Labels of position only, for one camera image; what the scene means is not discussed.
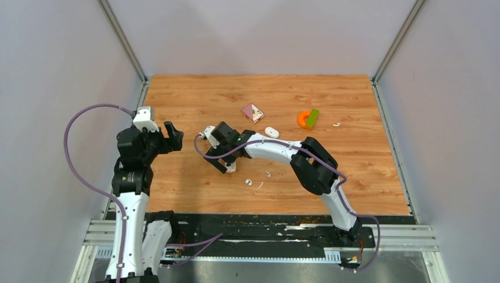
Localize playing card box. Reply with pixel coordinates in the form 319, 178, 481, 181
241, 103, 265, 124

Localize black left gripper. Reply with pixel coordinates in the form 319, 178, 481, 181
138, 120, 183, 164

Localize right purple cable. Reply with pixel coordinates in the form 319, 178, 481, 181
193, 134, 381, 274

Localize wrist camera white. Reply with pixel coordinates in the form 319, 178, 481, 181
133, 106, 159, 133
200, 126, 219, 149

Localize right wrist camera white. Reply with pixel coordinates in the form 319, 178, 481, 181
200, 126, 219, 149

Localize green building block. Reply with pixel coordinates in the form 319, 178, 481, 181
305, 109, 320, 129

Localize closed white earbud case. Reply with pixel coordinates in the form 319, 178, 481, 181
264, 127, 280, 139

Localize right aluminium corner post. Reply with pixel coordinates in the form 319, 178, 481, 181
371, 0, 427, 85

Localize aluminium corner post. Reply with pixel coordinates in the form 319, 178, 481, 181
97, 0, 149, 84
371, 0, 427, 85

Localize orange ring toy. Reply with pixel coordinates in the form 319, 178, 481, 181
297, 111, 312, 130

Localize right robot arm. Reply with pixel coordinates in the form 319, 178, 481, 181
199, 122, 361, 246

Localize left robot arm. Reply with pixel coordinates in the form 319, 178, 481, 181
104, 121, 183, 282

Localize white earbud charging case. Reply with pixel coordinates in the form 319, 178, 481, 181
225, 162, 236, 173

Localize left aluminium corner post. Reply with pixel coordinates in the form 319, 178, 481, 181
97, 0, 149, 84

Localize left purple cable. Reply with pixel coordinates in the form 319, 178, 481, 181
64, 103, 134, 283

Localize purple cable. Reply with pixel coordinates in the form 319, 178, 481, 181
193, 134, 381, 274
64, 103, 134, 283

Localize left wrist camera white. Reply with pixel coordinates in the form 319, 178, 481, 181
133, 106, 159, 133

